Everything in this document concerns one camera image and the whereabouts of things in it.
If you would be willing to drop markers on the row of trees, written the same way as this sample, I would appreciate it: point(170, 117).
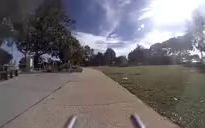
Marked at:
point(140, 56)

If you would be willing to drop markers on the grey concrete pavement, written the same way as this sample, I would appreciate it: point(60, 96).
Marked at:
point(16, 96)

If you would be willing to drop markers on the grass field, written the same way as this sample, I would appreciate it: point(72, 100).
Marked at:
point(163, 86)

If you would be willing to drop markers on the robot's own part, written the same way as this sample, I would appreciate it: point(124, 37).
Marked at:
point(137, 121)
point(71, 122)

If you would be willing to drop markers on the brown mulch bed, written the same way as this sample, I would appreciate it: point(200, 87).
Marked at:
point(73, 70)

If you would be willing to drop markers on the white building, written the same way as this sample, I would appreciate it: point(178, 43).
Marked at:
point(29, 62)

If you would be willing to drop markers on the beige concrete path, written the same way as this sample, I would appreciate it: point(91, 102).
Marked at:
point(90, 100)

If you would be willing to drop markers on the picnic table with benches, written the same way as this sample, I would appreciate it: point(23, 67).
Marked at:
point(3, 71)

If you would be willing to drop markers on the group of large trees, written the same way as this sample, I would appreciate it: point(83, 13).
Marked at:
point(46, 30)

